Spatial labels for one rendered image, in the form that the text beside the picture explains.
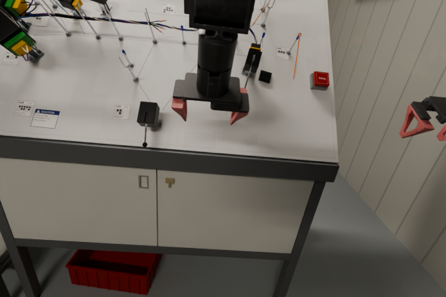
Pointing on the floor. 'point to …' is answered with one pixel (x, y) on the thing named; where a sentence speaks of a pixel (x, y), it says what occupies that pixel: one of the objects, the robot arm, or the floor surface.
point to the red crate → (113, 270)
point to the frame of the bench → (28, 284)
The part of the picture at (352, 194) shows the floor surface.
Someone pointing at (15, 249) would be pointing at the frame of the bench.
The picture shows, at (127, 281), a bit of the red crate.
